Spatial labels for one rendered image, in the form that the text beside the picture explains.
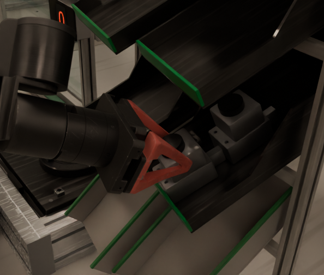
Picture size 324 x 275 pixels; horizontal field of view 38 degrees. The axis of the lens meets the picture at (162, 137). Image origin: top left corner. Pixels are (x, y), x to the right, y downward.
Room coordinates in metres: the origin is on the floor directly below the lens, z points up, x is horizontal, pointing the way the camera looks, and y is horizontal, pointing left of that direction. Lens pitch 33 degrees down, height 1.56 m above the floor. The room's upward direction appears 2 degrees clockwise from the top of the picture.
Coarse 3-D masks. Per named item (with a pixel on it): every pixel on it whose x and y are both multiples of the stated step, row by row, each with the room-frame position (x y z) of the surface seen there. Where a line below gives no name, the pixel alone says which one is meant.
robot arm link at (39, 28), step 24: (0, 24) 0.42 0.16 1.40; (24, 24) 0.41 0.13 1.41; (48, 24) 0.41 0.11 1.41; (0, 48) 0.41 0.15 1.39; (24, 48) 0.40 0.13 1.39; (48, 48) 0.40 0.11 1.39; (72, 48) 0.42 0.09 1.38; (0, 72) 0.39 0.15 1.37; (24, 72) 0.38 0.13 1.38; (48, 72) 0.39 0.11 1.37
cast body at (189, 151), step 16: (176, 144) 0.43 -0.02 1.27; (192, 144) 0.43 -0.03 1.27; (160, 160) 0.43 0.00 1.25; (192, 160) 0.42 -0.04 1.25; (208, 160) 0.44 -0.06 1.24; (224, 160) 0.46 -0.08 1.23; (176, 176) 0.42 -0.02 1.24; (192, 176) 0.43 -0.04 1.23; (208, 176) 0.43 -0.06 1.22; (176, 192) 0.42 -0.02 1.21; (192, 192) 0.43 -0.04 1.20
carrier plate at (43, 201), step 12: (0, 156) 0.82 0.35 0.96; (12, 156) 0.80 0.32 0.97; (24, 156) 0.81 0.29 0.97; (12, 168) 0.76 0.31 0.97; (24, 168) 0.76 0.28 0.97; (36, 168) 0.77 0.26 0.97; (24, 180) 0.73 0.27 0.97; (36, 180) 0.73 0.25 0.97; (48, 180) 0.73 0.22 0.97; (60, 180) 0.73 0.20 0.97; (72, 180) 0.73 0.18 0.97; (84, 180) 0.73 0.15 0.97; (36, 192) 0.69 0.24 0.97; (48, 192) 0.69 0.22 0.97; (72, 192) 0.69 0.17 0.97; (36, 204) 0.68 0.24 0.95; (48, 204) 0.66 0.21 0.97; (60, 204) 0.66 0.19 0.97
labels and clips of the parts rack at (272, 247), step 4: (272, 240) 0.45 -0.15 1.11; (268, 244) 0.44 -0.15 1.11; (272, 244) 0.44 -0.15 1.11; (276, 244) 0.44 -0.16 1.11; (264, 248) 0.44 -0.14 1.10; (268, 248) 0.44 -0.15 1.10; (272, 248) 0.43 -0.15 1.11; (276, 248) 0.43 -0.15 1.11; (272, 252) 0.43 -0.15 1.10; (276, 252) 0.43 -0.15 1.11; (276, 256) 0.43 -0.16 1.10
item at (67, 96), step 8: (40, 96) 1.15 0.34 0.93; (48, 96) 1.12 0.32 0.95; (56, 96) 1.12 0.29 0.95; (64, 96) 1.10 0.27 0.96; (72, 96) 1.10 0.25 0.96; (72, 104) 1.07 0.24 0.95; (80, 104) 1.06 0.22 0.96; (0, 160) 0.83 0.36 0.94; (24, 192) 0.73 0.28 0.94; (32, 200) 0.70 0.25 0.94; (32, 208) 0.70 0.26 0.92; (40, 216) 0.67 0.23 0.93
